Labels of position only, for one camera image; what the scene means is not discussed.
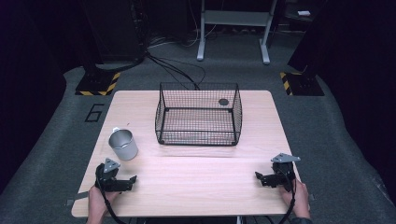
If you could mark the black yellow striped base plate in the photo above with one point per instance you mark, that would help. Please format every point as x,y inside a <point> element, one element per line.
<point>303,84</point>
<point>96,83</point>

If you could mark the metal cup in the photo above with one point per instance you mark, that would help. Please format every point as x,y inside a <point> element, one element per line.
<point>124,147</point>

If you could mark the black cabinet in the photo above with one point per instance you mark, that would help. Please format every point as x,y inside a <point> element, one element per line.
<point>112,31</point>

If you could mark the person's right hand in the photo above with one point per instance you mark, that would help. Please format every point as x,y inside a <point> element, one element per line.
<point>300,199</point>

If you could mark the person's left hand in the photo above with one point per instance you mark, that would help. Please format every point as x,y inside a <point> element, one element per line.
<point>97,202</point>

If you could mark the small white box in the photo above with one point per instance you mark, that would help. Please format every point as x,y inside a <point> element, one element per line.
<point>304,13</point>

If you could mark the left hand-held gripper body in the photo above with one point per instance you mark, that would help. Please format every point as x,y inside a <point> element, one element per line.
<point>107,182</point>

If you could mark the white metal desk frame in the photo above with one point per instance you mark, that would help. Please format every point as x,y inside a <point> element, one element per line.
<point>236,18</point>

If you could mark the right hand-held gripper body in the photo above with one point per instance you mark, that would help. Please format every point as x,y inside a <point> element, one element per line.
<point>284,174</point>

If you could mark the dark round disc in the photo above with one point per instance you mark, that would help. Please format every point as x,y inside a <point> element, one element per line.
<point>223,101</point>

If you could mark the grey tape strip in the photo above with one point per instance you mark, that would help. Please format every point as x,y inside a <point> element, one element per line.
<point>77,197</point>

